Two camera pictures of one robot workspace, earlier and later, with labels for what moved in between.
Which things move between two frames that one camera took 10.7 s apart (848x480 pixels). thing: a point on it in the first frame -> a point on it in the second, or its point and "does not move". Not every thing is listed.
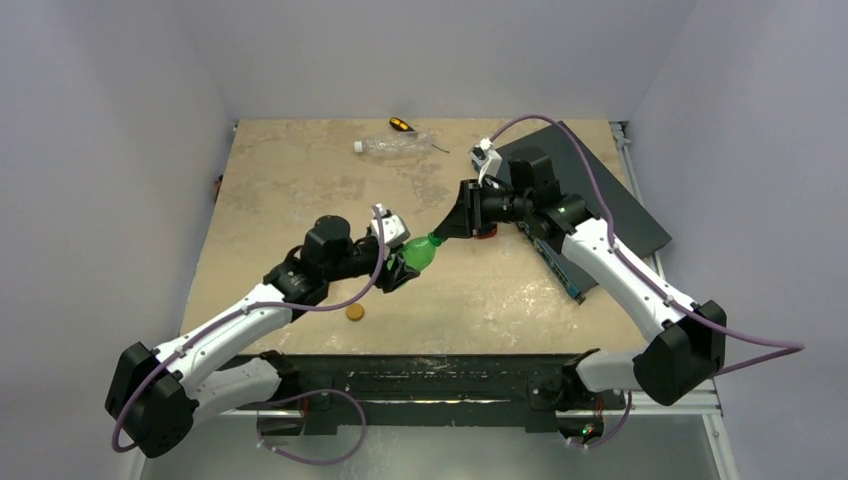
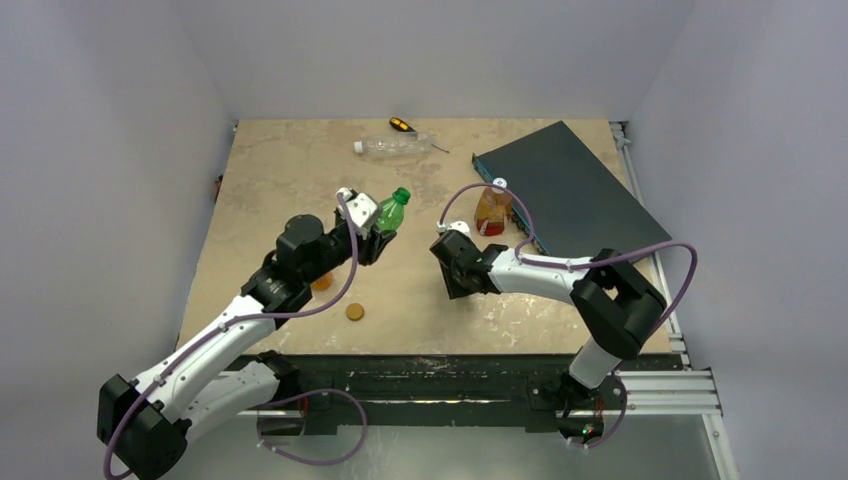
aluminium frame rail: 712,399 does not move
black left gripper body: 369,257 -> 338,248
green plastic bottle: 419,253 -> 392,211
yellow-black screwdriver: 401,125 does not move
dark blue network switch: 583,179 does not move
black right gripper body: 473,210 -> 452,263
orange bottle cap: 355,312 does not move
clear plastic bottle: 396,144 does not move
